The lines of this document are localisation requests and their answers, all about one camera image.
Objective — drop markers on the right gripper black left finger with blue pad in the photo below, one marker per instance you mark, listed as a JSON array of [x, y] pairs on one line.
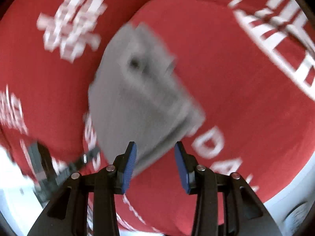
[[66, 212]]

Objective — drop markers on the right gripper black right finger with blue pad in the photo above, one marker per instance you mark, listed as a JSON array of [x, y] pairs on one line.
[[226, 204]]

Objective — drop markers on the grey knit sweater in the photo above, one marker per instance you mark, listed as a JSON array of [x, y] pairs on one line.
[[137, 97]]

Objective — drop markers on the red sofa white characters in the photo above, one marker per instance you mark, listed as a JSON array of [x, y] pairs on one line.
[[248, 63]]

